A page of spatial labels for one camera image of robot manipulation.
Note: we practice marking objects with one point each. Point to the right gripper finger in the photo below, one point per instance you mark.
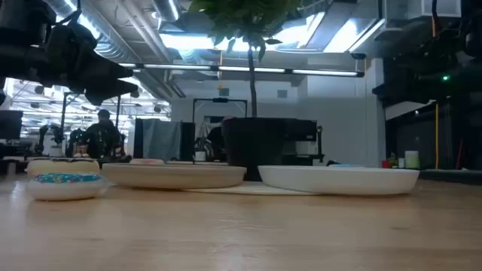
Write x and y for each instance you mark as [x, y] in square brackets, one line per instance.
[393, 73]
[399, 97]

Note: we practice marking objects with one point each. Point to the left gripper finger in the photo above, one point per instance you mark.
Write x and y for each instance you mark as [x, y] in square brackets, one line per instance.
[109, 72]
[109, 90]

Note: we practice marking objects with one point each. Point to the large pink frosted donut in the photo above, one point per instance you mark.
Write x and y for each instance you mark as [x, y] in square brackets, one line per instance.
[147, 162]

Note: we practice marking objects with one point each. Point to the small blue sprinkled donut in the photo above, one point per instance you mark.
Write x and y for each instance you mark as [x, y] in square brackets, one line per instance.
[64, 188]

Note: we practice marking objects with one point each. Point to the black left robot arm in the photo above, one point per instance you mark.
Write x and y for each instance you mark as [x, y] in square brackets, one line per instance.
[22, 22]

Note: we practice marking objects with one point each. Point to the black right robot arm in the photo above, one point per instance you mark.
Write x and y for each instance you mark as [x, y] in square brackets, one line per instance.
[467, 56]

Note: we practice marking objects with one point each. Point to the black ceiling device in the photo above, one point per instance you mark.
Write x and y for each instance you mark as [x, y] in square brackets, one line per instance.
[358, 56]

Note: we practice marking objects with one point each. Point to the person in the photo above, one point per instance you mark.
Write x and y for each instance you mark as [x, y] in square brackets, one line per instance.
[216, 145]
[103, 135]

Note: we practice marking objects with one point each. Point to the pale green cylinder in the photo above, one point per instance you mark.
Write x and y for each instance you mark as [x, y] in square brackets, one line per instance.
[412, 160]

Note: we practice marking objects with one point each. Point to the small green background plant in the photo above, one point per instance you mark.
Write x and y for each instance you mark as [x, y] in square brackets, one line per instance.
[394, 161]

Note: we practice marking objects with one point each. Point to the small white cup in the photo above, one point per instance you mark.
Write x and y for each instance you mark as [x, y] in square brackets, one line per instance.
[401, 163]

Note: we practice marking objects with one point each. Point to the red cup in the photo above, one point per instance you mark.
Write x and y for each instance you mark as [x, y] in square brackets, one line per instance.
[385, 164]

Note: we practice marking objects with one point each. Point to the grey cloth covered cabinet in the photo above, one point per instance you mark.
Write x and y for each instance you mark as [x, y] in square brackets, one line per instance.
[162, 139]

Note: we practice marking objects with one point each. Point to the long ceiling light bar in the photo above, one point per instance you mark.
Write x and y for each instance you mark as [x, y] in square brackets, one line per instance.
[188, 67]

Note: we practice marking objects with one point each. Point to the black computer monitor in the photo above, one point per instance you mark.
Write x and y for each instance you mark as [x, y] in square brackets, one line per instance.
[10, 125]

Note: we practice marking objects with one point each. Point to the white round plate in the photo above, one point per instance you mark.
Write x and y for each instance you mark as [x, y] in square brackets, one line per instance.
[339, 180]

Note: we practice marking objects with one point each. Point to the black background machine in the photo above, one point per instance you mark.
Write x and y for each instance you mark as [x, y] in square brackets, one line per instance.
[301, 130]

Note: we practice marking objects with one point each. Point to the tan round plate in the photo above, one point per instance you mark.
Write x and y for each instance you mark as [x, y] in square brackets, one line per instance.
[173, 177]

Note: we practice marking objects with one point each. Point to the small white pot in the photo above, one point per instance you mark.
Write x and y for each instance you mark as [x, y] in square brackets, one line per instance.
[200, 156]

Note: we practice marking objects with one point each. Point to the green potted plant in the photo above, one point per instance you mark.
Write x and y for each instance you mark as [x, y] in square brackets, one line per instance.
[254, 150]

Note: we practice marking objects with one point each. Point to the silver spiral duct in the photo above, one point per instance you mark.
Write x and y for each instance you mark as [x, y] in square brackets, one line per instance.
[113, 47]
[165, 9]

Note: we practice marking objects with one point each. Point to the grey wall vent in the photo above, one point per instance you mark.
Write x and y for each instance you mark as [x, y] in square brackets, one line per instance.
[224, 92]
[282, 93]

